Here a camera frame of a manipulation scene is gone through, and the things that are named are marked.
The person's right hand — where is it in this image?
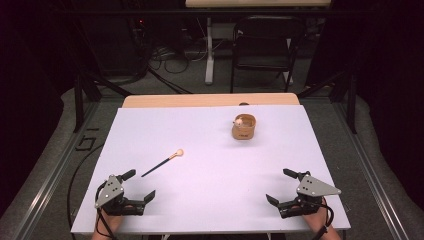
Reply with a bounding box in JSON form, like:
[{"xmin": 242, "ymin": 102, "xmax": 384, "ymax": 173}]
[{"xmin": 300, "ymin": 203, "xmax": 330, "ymax": 232}]

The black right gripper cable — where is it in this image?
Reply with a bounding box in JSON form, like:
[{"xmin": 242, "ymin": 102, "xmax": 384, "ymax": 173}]
[{"xmin": 311, "ymin": 197, "xmax": 335, "ymax": 240}]

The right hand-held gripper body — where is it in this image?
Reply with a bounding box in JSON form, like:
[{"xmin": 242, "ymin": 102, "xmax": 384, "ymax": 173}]
[{"xmin": 276, "ymin": 172, "xmax": 343, "ymax": 220}]

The tan wooden holder cup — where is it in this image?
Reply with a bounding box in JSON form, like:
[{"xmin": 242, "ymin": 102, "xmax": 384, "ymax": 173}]
[{"xmin": 231, "ymin": 113, "xmax": 257, "ymax": 141}]

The light wooden desk top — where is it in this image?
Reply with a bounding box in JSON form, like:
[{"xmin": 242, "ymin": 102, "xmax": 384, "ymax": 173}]
[{"xmin": 184, "ymin": 0, "xmax": 333, "ymax": 9}]

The tangle of floor cables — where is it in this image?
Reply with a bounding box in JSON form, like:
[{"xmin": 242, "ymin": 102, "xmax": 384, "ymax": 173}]
[{"xmin": 146, "ymin": 44, "xmax": 209, "ymax": 75}]

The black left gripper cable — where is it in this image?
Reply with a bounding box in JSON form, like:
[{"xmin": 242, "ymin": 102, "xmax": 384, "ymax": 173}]
[{"xmin": 94, "ymin": 182, "xmax": 117, "ymax": 240}]

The dark-handled brush with round head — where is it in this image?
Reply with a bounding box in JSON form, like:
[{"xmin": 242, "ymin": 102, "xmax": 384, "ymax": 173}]
[{"xmin": 140, "ymin": 148, "xmax": 185, "ymax": 178}]

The black folding chair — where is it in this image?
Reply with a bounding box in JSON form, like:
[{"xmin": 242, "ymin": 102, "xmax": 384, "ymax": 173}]
[{"xmin": 229, "ymin": 14, "xmax": 307, "ymax": 94}]

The wooden table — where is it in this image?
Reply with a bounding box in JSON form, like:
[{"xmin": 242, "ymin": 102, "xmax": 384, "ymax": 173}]
[{"xmin": 121, "ymin": 92, "xmax": 301, "ymax": 109}]

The white table cover board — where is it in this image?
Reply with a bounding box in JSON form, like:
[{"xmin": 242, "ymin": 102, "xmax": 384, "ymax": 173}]
[{"xmin": 70, "ymin": 104, "xmax": 352, "ymax": 235}]

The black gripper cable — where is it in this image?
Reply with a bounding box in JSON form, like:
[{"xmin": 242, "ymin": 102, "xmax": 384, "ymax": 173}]
[
  {"xmin": 311, "ymin": 197, "xmax": 335, "ymax": 240},
  {"xmin": 94, "ymin": 182, "xmax": 117, "ymax": 240}
]

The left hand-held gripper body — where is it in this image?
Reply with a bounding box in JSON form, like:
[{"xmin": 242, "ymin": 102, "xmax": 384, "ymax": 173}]
[{"xmin": 94, "ymin": 173, "xmax": 148, "ymax": 217}]

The person's left hand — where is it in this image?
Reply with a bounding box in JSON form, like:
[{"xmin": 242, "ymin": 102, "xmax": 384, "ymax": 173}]
[{"xmin": 97, "ymin": 207, "xmax": 125, "ymax": 235}]

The white desk leg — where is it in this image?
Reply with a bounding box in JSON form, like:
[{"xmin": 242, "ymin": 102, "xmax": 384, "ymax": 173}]
[{"xmin": 204, "ymin": 17, "xmax": 215, "ymax": 85}]

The black floor cable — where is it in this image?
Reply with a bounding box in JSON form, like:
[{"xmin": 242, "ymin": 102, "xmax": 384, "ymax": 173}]
[{"xmin": 66, "ymin": 142, "xmax": 105, "ymax": 231}]

